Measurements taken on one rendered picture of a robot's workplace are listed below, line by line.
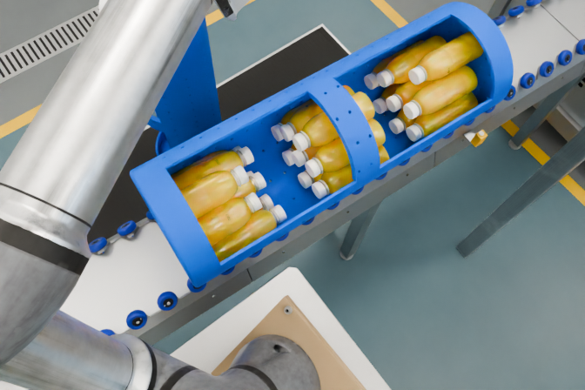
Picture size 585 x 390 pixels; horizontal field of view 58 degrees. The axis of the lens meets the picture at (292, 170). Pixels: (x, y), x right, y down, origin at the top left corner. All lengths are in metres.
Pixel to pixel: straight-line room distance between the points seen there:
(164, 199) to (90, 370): 0.43
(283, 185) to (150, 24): 0.93
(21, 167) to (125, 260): 0.94
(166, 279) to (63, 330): 0.68
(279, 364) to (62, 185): 0.51
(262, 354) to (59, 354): 0.32
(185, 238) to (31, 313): 0.64
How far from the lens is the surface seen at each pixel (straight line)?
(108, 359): 0.71
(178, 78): 1.62
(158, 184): 1.05
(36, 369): 0.64
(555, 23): 1.87
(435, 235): 2.40
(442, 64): 1.31
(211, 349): 1.03
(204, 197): 1.08
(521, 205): 1.90
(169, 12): 0.46
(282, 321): 0.87
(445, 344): 2.30
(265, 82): 2.46
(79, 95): 0.42
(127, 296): 1.31
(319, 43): 2.61
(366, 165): 1.15
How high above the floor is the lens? 2.17
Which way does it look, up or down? 65 degrees down
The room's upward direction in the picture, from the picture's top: 5 degrees clockwise
